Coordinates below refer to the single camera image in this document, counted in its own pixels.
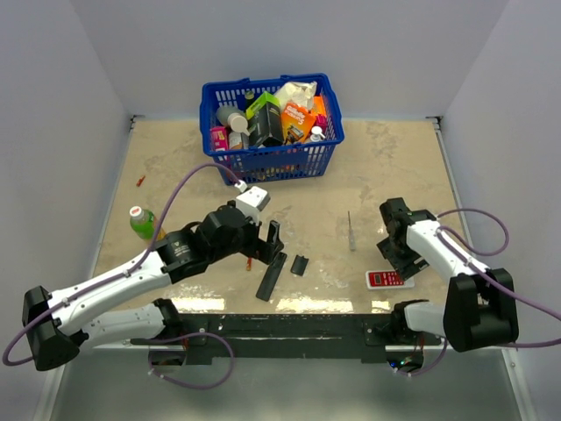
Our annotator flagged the black battery cover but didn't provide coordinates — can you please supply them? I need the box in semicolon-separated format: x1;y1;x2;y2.
290;255;309;276

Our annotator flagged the white red remote control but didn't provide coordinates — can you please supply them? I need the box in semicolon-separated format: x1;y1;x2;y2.
365;271;415;290

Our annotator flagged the black remote control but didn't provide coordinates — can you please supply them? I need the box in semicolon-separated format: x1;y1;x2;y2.
256;252;288;302

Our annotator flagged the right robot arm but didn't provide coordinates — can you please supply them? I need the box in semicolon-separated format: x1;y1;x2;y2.
378;197;519;353

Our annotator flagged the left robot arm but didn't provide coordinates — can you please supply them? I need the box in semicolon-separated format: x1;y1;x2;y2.
22;202;284;372

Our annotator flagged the orange label bottle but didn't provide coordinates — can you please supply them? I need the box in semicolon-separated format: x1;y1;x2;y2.
228;131;249;150

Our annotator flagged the blue plastic basket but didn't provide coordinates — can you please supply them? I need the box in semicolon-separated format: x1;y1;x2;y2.
199;73;344;183

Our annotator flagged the white pump bottle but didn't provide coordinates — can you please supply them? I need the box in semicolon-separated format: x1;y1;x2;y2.
309;126;325;142

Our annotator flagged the pink packet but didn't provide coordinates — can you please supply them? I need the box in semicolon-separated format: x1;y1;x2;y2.
210;126;229;152

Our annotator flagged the green orange drink bottle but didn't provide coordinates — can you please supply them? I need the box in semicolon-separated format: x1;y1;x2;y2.
129;205;158;243

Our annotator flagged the orange Gillette razor box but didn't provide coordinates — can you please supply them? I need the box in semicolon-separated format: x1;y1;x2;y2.
280;102;316;145

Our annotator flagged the black green carton box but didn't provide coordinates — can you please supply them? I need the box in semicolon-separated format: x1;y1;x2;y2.
245;92;284;148

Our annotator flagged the grey white bottle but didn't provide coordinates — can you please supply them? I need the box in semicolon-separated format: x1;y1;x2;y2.
216;105;249;135

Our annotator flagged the crumpled white paper bag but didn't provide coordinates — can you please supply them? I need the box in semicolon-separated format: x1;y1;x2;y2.
274;82;317;111

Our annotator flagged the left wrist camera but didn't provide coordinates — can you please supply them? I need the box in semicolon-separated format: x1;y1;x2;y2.
234;181;271;225

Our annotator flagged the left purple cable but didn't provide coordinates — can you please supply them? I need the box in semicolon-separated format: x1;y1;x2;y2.
1;162;243;367

